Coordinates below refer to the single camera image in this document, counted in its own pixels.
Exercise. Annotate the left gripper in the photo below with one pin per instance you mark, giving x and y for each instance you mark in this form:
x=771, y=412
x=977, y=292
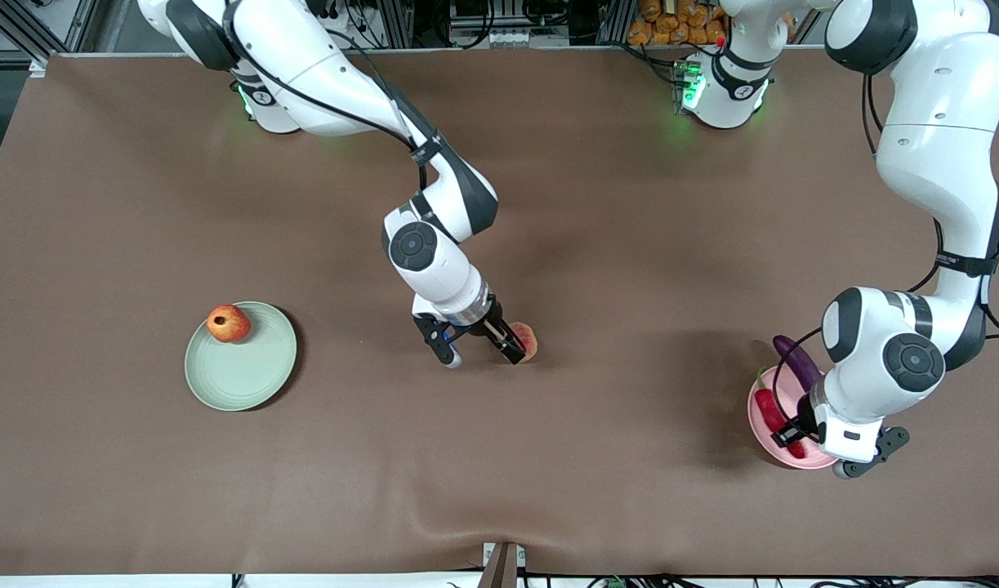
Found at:
x=796, y=426

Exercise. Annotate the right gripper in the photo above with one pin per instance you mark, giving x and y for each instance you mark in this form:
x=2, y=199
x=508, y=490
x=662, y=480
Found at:
x=492, y=321

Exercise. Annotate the pink orange peach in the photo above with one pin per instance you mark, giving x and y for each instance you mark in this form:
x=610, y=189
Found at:
x=529, y=339

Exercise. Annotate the red chili pepper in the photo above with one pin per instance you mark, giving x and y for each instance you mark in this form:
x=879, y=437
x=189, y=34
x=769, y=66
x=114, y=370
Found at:
x=767, y=404

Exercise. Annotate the purple long eggplant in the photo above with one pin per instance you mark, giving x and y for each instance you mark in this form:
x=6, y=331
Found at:
x=797, y=359

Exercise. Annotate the red apple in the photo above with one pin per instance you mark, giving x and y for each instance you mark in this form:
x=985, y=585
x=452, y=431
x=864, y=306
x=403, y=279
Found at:
x=228, y=324

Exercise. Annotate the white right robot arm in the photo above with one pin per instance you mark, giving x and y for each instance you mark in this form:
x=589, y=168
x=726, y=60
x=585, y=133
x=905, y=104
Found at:
x=327, y=73

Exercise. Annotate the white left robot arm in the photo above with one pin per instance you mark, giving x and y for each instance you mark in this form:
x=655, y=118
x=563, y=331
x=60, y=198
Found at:
x=940, y=122

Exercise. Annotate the pink round plate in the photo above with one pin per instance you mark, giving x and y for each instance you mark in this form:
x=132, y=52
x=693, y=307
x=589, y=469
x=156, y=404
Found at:
x=764, y=437

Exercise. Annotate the brown table cover cloth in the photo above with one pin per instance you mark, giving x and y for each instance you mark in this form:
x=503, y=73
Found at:
x=630, y=204

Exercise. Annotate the light green round plate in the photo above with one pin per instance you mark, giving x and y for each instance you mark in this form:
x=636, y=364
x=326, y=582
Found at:
x=238, y=376

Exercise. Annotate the white electronics box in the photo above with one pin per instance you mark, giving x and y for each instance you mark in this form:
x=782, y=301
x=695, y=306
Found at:
x=507, y=37

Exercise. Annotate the pile of orange objects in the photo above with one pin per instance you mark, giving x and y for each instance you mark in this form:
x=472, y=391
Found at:
x=671, y=33

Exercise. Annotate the grey metal table bracket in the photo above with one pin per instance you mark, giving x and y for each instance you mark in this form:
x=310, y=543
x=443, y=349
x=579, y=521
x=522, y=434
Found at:
x=503, y=567

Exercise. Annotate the aluminium frame post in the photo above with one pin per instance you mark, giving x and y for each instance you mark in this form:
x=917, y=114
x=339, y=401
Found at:
x=397, y=24

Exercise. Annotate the aluminium frame rail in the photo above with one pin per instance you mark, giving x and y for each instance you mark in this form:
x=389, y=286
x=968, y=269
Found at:
x=58, y=24

